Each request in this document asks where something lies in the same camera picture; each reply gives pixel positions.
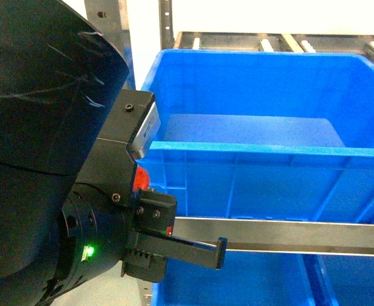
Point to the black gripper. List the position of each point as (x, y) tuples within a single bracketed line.
[(108, 218)]

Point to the red mushroom push button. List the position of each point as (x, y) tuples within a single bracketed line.
[(142, 179)]

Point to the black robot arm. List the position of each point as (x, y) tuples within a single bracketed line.
[(59, 79)]

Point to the lower blue bin middle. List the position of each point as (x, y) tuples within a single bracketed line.
[(245, 279)]

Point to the lower blue bin right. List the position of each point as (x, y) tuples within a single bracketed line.
[(341, 280)]

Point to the large blue bin right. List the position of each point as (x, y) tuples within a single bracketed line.
[(252, 135)]

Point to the metal shelf rack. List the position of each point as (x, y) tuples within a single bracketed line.
[(279, 236)]

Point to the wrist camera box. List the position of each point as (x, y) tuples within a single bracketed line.
[(134, 121)]

